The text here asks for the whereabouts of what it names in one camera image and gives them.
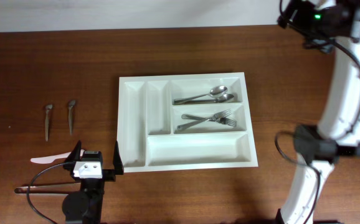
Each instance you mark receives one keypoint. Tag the metal tablespoon silver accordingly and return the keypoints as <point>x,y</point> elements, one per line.
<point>215,92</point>

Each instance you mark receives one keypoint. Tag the pink plastic knife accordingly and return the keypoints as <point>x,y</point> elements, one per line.
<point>49,159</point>

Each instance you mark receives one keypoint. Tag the white plastic cutlery tray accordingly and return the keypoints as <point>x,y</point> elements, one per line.
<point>147,124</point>

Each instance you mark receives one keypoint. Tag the metal fork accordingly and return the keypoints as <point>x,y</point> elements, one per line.
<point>224,121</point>
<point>214,117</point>

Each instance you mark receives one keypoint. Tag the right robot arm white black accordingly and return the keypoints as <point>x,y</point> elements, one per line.
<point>327,26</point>

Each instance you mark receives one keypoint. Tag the small metal teaspoon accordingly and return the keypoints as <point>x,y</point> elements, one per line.
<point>70,106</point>
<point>48,108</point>

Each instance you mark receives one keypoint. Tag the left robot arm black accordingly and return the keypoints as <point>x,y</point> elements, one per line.
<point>83,206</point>

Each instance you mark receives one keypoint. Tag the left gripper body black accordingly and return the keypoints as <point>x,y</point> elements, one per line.
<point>98,183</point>

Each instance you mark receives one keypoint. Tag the metal tongs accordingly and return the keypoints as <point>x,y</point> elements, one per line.
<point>48,189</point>

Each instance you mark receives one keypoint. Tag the metal tablespoon dark handle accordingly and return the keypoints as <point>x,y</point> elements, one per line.
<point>222,99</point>

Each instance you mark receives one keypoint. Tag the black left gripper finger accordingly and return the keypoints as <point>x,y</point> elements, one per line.
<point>117,161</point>
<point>73,157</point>

